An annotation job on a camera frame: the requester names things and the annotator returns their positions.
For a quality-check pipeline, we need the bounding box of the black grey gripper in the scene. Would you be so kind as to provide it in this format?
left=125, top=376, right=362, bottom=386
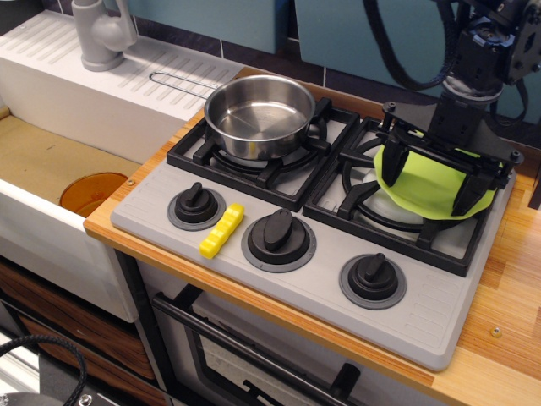
left=382, top=91, right=523, bottom=217

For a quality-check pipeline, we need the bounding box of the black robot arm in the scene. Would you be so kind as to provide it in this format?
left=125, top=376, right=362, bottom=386
left=363, top=1, right=540, bottom=217

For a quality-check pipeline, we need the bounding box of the light green plate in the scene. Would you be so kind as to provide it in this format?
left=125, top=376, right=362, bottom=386
left=373, top=146, right=496, bottom=221

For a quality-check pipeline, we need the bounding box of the black right stove knob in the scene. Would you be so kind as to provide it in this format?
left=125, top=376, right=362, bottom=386
left=339, top=253, right=407, bottom=310

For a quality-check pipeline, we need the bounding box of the black stove knob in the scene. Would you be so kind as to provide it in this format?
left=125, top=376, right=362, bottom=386
left=339, top=253, right=407, bottom=310
left=241, top=209, right=317, bottom=273
left=167, top=182, right=226, bottom=232

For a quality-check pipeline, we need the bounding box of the grey toy stove top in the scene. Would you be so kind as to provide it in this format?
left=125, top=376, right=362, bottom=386
left=111, top=100, right=510, bottom=370

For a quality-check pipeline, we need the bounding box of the black middle stove knob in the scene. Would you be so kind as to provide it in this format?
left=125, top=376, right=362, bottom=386
left=241, top=209, right=317, bottom=273

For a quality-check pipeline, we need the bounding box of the stainless steel pan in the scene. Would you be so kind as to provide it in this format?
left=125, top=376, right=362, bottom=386
left=149, top=71, right=316, bottom=161

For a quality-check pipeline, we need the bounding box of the black left stove knob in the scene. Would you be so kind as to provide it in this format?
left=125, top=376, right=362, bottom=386
left=167, top=182, right=226, bottom=232

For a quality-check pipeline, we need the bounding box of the black right burner grate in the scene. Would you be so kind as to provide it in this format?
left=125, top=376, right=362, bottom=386
left=303, top=118, right=509, bottom=277

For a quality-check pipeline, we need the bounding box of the black burner grate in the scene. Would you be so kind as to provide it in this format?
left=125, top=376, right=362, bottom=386
left=303, top=118, right=509, bottom=277
left=167, top=97, right=361, bottom=211

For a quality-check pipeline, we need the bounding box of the black left burner grate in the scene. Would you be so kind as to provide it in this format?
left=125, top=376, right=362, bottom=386
left=167, top=97, right=361, bottom=211

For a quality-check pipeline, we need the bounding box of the yellow toy corn piece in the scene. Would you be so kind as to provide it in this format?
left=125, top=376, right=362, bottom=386
left=199, top=203, right=244, bottom=259

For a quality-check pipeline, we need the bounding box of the oven door with window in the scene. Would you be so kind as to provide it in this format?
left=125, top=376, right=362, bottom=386
left=138, top=262, right=439, bottom=405

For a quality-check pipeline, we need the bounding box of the orange translucent bowl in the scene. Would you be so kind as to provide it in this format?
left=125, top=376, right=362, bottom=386
left=59, top=172, right=128, bottom=217

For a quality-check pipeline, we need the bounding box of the grey toy faucet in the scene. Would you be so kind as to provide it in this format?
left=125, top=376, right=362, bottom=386
left=72, top=0, right=137, bottom=72

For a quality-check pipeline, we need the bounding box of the white toy sink unit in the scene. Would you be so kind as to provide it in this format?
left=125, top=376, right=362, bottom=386
left=1, top=11, right=241, bottom=322

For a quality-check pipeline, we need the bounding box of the wood grain drawer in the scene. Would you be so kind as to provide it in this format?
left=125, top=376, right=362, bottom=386
left=1, top=258, right=167, bottom=405

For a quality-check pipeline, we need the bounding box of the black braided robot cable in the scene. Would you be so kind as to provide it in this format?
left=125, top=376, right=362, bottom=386
left=362, top=0, right=529, bottom=126

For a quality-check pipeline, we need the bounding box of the black oven door handle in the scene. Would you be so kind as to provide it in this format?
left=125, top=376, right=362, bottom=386
left=152, top=293, right=360, bottom=405

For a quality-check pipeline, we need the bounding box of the black braided cable foreground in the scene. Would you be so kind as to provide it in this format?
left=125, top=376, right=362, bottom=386
left=1, top=335, right=88, bottom=406

